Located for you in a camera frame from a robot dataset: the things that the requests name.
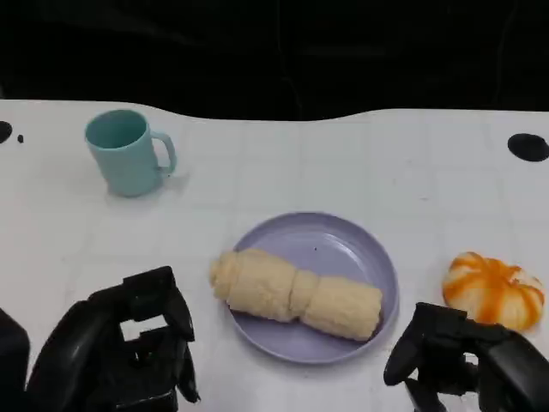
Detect pale green mug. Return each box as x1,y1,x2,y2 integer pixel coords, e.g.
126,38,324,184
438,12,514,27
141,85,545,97
83,108,178,198

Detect lilac plate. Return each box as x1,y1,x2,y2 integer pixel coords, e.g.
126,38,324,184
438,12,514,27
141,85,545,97
229,210,401,367

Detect beige towel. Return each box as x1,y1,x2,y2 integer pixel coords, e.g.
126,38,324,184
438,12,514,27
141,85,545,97
209,248,384,342

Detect plain black table grommet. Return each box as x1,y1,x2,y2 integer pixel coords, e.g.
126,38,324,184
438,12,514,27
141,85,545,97
507,133,549,164

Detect black cloth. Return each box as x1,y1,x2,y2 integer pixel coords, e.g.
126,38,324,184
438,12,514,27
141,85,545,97
0,0,549,123

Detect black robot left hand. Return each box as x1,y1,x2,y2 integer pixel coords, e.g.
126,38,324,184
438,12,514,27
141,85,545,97
24,265,202,412

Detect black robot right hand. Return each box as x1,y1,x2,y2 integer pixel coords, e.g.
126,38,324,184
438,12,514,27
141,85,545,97
383,301,549,412

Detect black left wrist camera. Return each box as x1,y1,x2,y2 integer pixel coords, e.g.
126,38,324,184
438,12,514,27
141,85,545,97
0,307,32,412

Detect orange white toy bread roll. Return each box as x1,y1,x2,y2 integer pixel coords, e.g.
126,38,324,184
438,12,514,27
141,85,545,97
442,251,546,332

